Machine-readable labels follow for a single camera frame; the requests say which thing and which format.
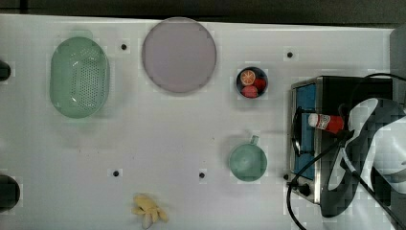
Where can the black steel toaster oven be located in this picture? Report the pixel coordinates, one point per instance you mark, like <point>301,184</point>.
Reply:
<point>312,150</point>

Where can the black knob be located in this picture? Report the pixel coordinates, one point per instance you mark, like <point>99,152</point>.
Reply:
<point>5,71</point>
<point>9,193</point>

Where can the yellow banana peel toy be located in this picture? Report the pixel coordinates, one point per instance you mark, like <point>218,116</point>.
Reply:
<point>147,208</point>

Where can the red ketchup bottle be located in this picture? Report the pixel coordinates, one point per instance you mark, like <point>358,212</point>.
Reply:
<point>329,123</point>

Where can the green perforated colander basket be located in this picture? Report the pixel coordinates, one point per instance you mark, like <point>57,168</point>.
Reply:
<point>80,77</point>

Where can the black knob upper left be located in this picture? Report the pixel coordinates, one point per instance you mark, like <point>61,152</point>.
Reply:
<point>5,71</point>

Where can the lilac round plate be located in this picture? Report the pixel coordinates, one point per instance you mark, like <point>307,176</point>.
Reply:
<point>179,55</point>

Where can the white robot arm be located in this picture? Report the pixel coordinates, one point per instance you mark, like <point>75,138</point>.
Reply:
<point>376,147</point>

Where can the green plastic mug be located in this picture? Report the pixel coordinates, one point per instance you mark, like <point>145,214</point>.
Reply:
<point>248,162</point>

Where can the black knob lower left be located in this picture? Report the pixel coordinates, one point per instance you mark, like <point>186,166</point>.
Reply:
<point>9,193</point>

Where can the dark bowl with fruit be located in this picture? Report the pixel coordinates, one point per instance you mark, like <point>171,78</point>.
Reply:
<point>251,82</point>

